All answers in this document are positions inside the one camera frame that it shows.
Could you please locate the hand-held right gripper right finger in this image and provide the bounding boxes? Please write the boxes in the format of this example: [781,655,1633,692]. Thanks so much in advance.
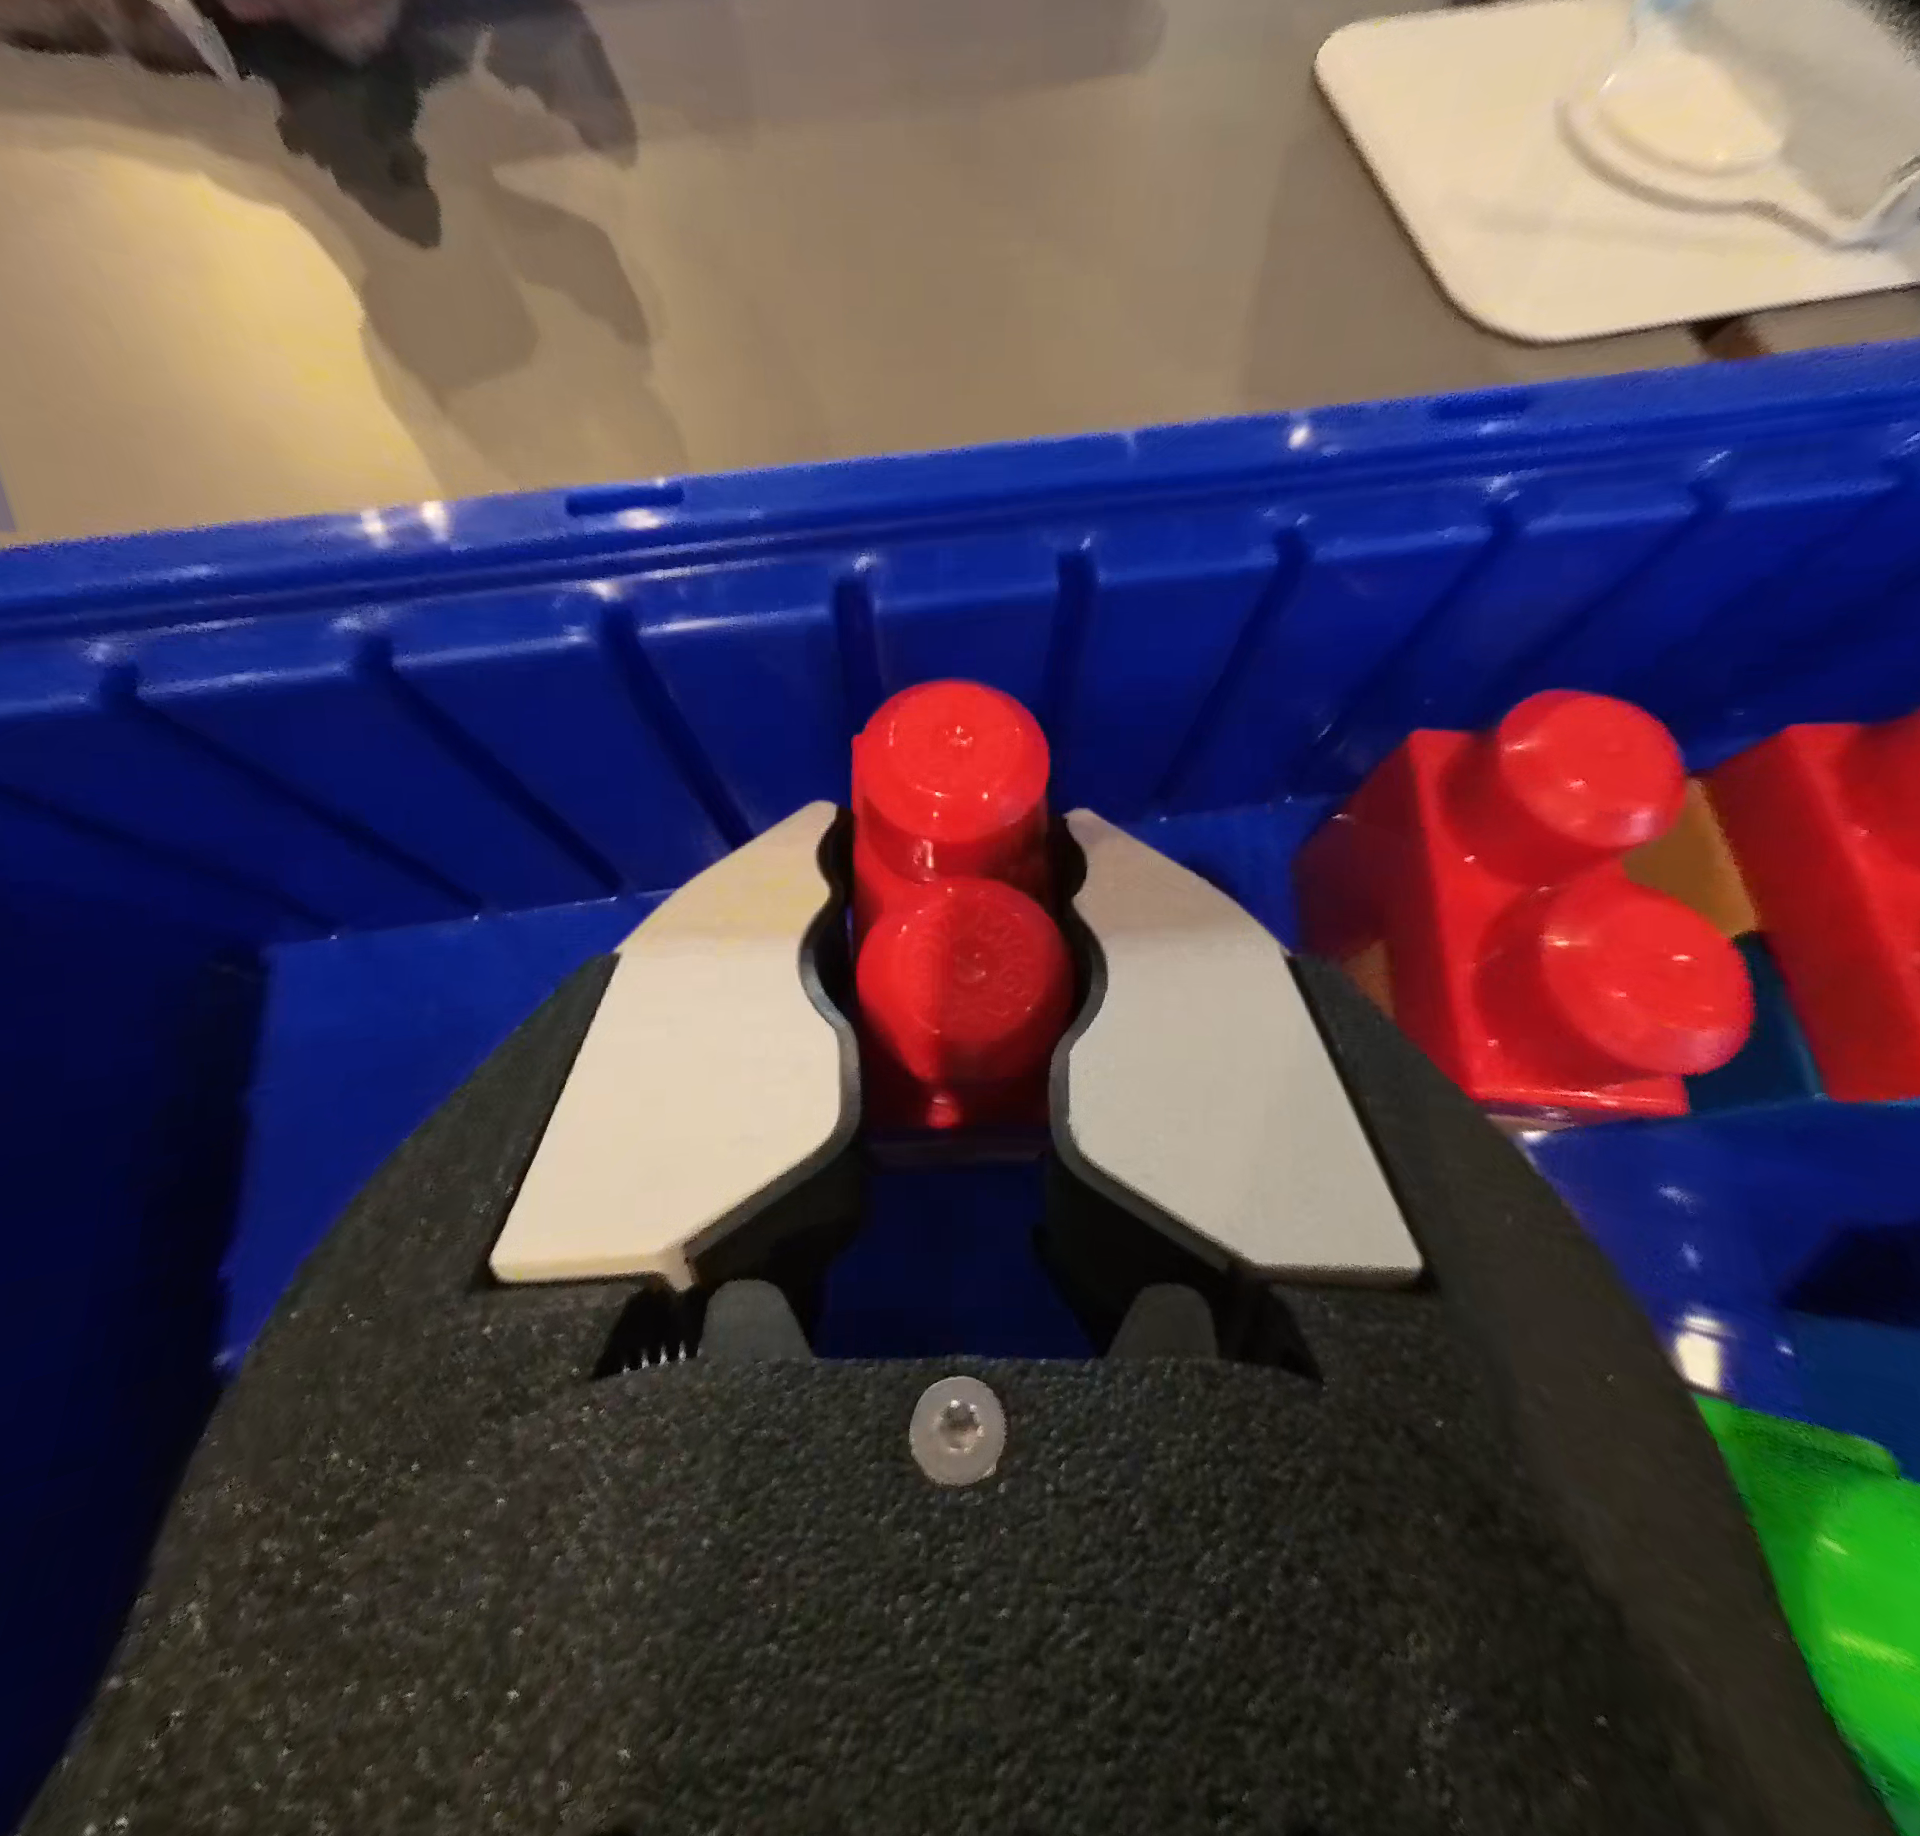
[1048,807,1426,1289]

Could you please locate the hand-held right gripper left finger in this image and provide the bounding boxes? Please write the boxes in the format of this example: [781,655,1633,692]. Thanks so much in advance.
[488,796,873,1298]

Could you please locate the red mega block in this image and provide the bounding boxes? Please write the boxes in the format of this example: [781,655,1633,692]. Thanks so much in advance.
[1710,722,1920,1104]
[1296,692,1759,1118]
[846,680,1083,1132]

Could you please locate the blue plastic bin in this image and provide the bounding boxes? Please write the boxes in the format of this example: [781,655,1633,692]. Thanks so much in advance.
[0,342,1920,1836]

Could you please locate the blue mega block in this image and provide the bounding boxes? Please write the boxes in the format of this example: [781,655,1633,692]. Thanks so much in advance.
[1521,1107,1920,1439]
[1695,942,1823,1109]

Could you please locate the orange mega block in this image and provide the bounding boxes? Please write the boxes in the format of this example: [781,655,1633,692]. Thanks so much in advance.
[1627,781,1759,939]

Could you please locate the green mega block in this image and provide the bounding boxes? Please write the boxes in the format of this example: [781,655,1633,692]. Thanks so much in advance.
[1695,1392,1920,1836]

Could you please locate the white stand base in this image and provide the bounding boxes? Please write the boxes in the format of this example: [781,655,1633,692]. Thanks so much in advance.
[1315,0,1920,352]

